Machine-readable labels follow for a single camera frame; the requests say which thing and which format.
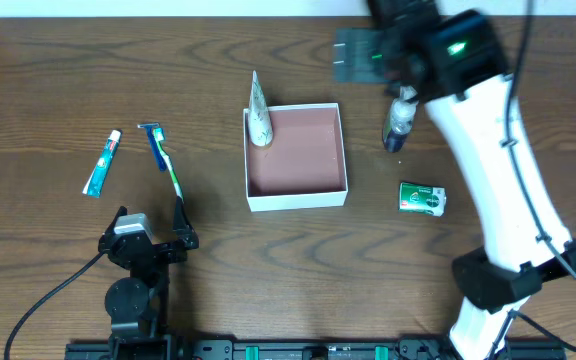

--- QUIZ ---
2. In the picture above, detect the blue disposable razor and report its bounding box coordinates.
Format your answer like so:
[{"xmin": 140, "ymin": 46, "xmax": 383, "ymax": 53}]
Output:
[{"xmin": 137, "ymin": 122, "xmax": 167, "ymax": 172}]

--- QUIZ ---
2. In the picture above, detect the white cardboard box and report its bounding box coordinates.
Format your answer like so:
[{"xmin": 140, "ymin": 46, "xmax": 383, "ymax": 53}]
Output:
[{"xmin": 243, "ymin": 103, "xmax": 349, "ymax": 212}]

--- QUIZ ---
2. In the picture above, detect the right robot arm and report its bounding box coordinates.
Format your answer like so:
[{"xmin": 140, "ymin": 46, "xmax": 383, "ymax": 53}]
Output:
[{"xmin": 333, "ymin": 0, "xmax": 576, "ymax": 359}]

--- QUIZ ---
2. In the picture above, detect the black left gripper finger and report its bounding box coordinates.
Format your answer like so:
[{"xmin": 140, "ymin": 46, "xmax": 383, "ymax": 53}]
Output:
[
  {"xmin": 105, "ymin": 206, "xmax": 127, "ymax": 235},
  {"xmin": 173, "ymin": 196, "xmax": 199, "ymax": 249}
]

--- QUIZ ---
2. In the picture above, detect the green soap packet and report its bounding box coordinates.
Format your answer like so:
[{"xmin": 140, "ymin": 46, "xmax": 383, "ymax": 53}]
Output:
[{"xmin": 398, "ymin": 182, "xmax": 447, "ymax": 217}]

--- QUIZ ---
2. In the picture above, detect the clear spray bottle dark liquid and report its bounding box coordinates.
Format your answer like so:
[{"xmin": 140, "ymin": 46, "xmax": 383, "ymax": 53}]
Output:
[{"xmin": 382, "ymin": 86, "xmax": 418, "ymax": 153}]

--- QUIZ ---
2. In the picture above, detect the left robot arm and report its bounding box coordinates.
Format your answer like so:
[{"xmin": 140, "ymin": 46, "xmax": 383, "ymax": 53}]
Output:
[{"xmin": 98, "ymin": 197, "xmax": 199, "ymax": 359}]

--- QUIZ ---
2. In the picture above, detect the white cosmetic tube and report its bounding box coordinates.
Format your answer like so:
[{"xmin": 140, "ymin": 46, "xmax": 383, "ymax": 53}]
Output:
[{"xmin": 248, "ymin": 71, "xmax": 273, "ymax": 148}]

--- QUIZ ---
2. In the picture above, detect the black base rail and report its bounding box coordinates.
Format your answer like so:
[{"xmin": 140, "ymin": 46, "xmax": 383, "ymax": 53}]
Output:
[{"xmin": 64, "ymin": 337, "xmax": 567, "ymax": 360}]

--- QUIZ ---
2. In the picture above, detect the green toothpaste tube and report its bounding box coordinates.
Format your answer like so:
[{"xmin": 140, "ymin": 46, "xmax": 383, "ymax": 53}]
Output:
[{"xmin": 82, "ymin": 130, "xmax": 122, "ymax": 198}]

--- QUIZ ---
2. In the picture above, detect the green white toothbrush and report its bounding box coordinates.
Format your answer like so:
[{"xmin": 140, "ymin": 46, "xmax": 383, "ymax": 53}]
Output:
[{"xmin": 155, "ymin": 127, "xmax": 183, "ymax": 198}]

